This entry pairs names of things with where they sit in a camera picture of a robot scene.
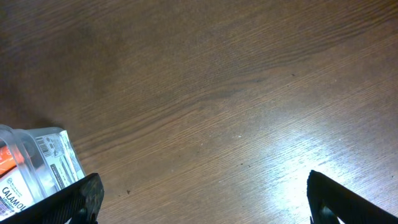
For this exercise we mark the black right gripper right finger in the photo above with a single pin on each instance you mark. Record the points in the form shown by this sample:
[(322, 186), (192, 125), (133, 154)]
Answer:
[(330, 202)]

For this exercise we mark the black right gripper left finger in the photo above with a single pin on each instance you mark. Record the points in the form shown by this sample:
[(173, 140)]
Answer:
[(77, 203)]

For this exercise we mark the orange tube white cap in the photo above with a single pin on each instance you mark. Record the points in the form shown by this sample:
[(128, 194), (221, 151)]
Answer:
[(7, 161)]

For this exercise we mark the clear plastic container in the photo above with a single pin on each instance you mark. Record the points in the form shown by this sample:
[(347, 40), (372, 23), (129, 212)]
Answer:
[(34, 158)]

